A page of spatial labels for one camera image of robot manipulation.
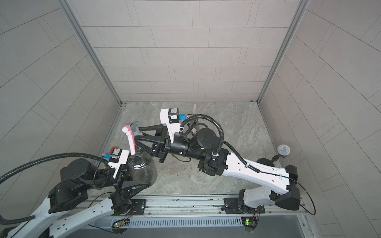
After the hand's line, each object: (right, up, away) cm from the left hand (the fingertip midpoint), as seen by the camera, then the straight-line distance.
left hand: (151, 175), depth 47 cm
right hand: (-1, +13, -8) cm, 16 cm away
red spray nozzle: (-37, -2, +42) cm, 57 cm away
